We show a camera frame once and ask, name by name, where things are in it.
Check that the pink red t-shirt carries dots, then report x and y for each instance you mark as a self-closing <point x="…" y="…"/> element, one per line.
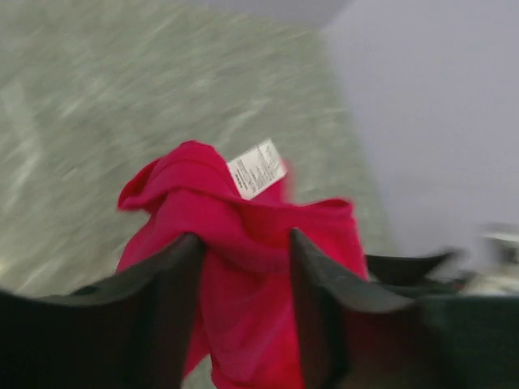
<point x="244" y="320"/>

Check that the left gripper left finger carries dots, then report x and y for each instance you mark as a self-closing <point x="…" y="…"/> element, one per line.
<point x="129" y="330"/>

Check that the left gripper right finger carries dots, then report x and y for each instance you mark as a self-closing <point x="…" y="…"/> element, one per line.
<point x="401" y="330"/>

